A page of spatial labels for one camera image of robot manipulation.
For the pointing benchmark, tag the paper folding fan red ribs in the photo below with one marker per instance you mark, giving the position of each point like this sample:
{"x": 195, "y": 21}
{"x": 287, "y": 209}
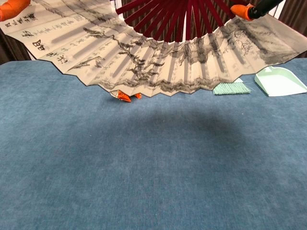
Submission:
{"x": 144, "y": 60}

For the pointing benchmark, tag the blue table mat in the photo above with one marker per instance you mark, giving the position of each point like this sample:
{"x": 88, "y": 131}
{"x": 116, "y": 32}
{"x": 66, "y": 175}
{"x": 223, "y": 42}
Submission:
{"x": 144, "y": 155}

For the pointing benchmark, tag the dark brown curtain panel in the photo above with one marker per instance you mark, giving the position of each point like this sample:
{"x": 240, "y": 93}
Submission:
{"x": 296, "y": 16}
{"x": 12, "y": 51}

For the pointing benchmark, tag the crumpled orange white snack bag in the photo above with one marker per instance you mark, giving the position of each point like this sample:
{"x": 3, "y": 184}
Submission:
{"x": 123, "y": 97}

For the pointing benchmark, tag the green dustpan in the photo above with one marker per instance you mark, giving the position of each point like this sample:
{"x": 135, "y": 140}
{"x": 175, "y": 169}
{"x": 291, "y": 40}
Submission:
{"x": 283, "y": 82}

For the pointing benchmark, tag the right robot hand orange thumbtip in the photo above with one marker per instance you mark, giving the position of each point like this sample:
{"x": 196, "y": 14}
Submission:
{"x": 249, "y": 12}

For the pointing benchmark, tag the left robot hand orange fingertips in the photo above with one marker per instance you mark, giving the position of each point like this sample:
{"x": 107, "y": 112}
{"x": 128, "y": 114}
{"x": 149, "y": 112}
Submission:
{"x": 10, "y": 7}

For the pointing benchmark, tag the green hand brush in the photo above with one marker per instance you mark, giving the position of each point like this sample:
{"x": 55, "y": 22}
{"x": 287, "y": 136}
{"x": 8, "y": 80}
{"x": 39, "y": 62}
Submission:
{"x": 230, "y": 88}

